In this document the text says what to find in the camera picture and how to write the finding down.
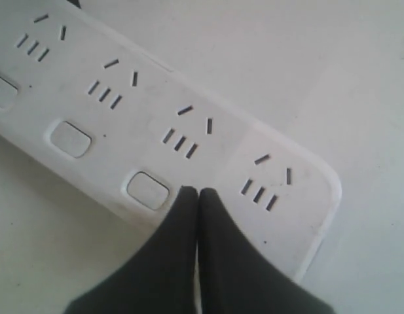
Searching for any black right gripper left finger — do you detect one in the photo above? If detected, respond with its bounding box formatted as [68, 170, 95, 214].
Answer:
[65, 186, 198, 313]

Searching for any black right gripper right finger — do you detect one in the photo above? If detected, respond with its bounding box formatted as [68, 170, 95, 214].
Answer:
[197, 188, 334, 313]

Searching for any white five-outlet power strip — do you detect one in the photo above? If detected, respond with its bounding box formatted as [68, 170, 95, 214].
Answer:
[0, 1, 342, 281]

